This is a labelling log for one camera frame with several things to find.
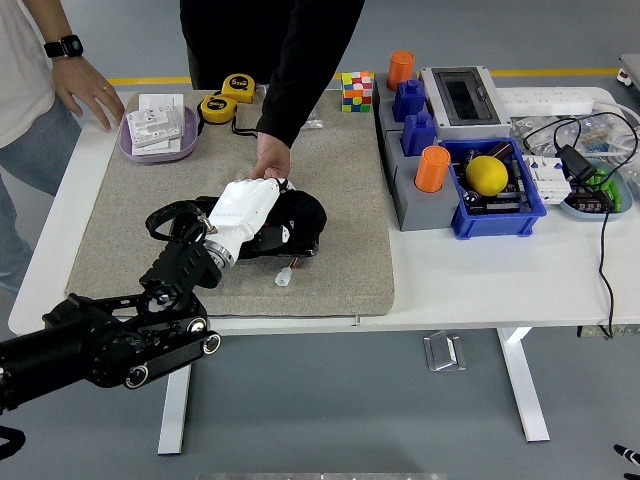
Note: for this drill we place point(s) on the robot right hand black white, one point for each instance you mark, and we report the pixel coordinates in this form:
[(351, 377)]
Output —
[(631, 457)]

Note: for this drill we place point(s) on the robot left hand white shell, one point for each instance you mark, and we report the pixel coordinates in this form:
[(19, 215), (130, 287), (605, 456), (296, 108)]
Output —
[(240, 210)]

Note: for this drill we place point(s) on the person's left hand with ring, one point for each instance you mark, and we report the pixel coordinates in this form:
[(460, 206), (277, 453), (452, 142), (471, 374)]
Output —
[(85, 87)]

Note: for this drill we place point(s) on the person's left hand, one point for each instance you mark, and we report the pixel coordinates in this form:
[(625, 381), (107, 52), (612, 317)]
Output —
[(274, 160)]

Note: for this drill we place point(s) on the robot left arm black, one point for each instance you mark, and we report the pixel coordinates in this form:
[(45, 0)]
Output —
[(100, 345)]

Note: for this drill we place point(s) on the person's left forearm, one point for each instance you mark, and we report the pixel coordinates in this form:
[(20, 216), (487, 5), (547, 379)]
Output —
[(295, 95), (47, 20)]

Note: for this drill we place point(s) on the black wristwatch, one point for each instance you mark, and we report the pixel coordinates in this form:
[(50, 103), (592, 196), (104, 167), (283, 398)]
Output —
[(65, 46)]

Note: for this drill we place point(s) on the small clear plastic bag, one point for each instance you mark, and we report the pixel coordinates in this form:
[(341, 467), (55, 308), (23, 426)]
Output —
[(315, 120)]

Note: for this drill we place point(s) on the person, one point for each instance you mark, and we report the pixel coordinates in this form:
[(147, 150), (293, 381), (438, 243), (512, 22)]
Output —
[(240, 35), (20, 100)]

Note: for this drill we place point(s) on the yellow tape measure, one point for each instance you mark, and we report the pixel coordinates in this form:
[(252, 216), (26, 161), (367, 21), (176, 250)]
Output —
[(239, 87), (217, 107)]

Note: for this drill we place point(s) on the purple oval tray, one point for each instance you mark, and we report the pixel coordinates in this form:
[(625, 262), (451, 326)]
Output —
[(190, 135)]

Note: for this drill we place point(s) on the grey-brown mat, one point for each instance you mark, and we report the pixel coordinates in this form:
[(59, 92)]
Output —
[(330, 260)]

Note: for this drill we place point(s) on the colourful puzzle cube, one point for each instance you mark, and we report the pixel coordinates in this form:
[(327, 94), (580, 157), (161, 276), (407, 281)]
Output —
[(357, 92)]

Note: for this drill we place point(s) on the grey block holder base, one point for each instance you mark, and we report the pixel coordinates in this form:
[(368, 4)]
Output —
[(425, 210), (384, 107)]

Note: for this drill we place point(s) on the white table leg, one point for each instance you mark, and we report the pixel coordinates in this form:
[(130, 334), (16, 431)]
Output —
[(525, 395), (175, 405)]

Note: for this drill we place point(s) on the under-table socket strip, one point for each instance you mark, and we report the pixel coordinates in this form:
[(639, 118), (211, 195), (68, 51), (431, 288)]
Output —
[(622, 331)]

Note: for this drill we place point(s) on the blue stepped block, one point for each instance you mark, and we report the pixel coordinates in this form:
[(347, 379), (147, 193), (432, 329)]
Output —
[(419, 135), (409, 100)]

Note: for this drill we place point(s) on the orange cylinder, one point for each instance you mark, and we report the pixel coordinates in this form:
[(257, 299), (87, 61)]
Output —
[(432, 167), (402, 67)]

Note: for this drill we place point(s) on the yellow ball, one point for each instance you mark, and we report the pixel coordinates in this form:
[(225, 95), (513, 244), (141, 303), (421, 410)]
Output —
[(487, 175)]

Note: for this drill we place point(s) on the blue plastic bin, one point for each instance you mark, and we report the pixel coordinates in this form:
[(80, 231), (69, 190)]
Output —
[(495, 222)]

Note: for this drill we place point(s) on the dark circuit boards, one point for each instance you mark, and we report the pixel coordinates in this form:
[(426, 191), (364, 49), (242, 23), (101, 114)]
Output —
[(500, 202)]

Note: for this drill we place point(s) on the clear bag of rings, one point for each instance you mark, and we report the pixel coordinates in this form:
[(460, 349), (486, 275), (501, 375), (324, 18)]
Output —
[(525, 127)]

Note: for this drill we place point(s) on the black terminal block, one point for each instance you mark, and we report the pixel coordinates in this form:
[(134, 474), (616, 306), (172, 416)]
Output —
[(590, 202)]

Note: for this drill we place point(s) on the light blue dish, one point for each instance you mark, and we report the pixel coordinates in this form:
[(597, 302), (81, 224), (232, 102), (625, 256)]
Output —
[(625, 192)]

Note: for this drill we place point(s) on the green terminal connector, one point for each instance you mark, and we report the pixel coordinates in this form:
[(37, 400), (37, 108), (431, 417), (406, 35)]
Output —
[(612, 192)]

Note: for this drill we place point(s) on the white circuit breaker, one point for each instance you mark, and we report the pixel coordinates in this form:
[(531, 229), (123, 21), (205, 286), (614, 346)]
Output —
[(547, 182)]

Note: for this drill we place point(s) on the white power strip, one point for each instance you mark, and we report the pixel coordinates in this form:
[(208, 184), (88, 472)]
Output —
[(545, 100)]

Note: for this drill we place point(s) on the black power adapter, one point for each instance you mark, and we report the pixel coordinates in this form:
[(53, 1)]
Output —
[(575, 162)]

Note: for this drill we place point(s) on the clear bag of blue parts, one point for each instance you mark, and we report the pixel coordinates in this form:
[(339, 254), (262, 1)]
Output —
[(600, 137)]

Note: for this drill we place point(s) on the white device with red mark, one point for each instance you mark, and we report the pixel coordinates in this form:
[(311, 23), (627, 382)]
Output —
[(631, 70)]

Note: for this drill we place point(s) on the white flat switch plate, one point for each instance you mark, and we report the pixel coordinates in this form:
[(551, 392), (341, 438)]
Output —
[(160, 100), (165, 145)]

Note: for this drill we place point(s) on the white switch back module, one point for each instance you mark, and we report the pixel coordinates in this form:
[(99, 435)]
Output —
[(152, 125)]

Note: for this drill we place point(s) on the grey electrical enclosure box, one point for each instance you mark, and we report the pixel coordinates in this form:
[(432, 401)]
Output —
[(467, 127)]

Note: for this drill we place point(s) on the silver metal floor bracket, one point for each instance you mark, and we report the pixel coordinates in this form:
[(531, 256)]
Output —
[(442, 352)]

